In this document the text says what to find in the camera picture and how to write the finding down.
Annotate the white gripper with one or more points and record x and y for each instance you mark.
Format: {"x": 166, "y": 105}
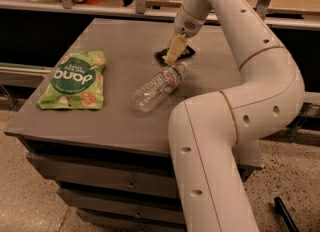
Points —
{"x": 185, "y": 25}

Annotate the black rxbar chocolate bar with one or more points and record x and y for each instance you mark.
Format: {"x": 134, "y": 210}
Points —
{"x": 160, "y": 56}

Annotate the clear plastic water bottle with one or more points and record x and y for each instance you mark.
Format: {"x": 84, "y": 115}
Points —
{"x": 155, "y": 90}

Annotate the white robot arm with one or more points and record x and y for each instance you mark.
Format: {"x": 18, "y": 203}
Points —
{"x": 203, "y": 130}

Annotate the green rice chip bag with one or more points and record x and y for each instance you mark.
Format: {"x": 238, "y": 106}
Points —
{"x": 77, "y": 83}

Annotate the grey drawer cabinet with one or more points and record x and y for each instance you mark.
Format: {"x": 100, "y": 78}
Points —
{"x": 114, "y": 164}

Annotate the black rod on floor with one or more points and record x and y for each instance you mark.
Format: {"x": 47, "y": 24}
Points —
{"x": 282, "y": 210}

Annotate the grey metal shelf rail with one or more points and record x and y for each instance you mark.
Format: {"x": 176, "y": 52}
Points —
{"x": 290, "y": 14}

